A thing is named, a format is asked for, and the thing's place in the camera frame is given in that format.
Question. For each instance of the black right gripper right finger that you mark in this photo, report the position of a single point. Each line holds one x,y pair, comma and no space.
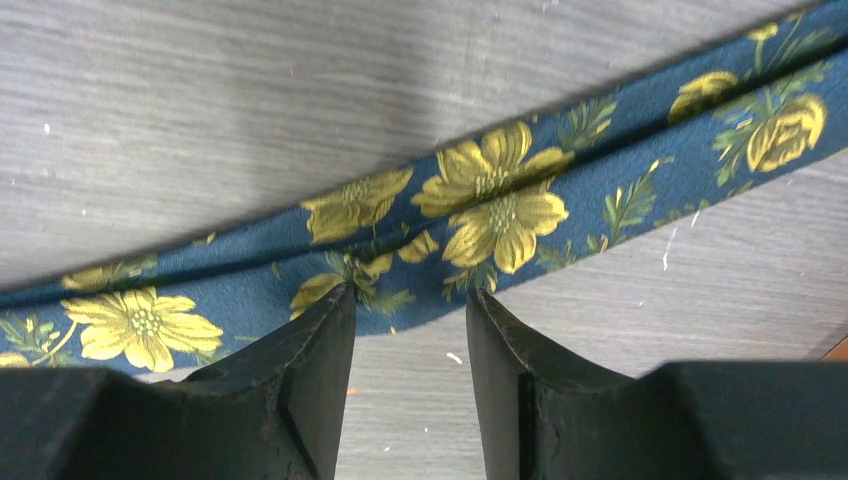
547,413

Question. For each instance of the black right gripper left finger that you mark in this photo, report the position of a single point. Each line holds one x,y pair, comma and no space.
273,410

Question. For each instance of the blue yellow floral tie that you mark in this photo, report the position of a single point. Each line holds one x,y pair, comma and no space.
489,212

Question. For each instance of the orange wooden compartment tray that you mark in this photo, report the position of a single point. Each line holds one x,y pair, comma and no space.
837,353

